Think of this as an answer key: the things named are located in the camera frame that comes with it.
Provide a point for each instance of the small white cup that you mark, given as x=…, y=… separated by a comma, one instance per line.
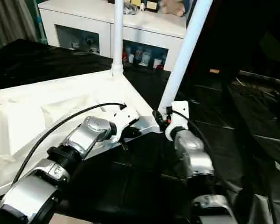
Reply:
x=131, y=58
x=157, y=63

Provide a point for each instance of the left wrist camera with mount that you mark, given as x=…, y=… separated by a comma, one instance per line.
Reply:
x=123, y=119

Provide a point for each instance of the beige curtain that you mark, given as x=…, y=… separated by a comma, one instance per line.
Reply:
x=11, y=21

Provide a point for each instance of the long black bar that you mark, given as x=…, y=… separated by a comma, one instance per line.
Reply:
x=263, y=75

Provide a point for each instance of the white plastic table leg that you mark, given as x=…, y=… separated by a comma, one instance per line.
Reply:
x=186, y=51
x=118, y=35

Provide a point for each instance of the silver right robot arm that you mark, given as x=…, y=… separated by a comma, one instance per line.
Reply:
x=193, y=149

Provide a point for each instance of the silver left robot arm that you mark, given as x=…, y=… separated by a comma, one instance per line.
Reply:
x=84, y=135

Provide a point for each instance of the dark cluttered bundle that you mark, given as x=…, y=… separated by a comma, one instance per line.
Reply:
x=130, y=9

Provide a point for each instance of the white printed mug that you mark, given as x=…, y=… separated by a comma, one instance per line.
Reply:
x=144, y=58

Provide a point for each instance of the red bottle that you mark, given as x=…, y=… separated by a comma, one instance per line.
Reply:
x=124, y=56

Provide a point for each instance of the black shiny mat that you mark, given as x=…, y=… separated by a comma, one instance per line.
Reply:
x=235, y=116

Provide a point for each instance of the small framed picture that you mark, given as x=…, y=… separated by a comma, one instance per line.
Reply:
x=152, y=5

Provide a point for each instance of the beige teddy bear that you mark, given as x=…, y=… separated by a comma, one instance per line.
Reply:
x=172, y=7

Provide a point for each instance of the white sideboard cabinet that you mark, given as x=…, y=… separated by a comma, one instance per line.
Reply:
x=88, y=18

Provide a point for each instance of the small beige label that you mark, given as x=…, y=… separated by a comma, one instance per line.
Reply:
x=214, y=70

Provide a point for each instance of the white plastic table top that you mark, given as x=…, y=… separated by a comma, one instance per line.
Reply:
x=49, y=105

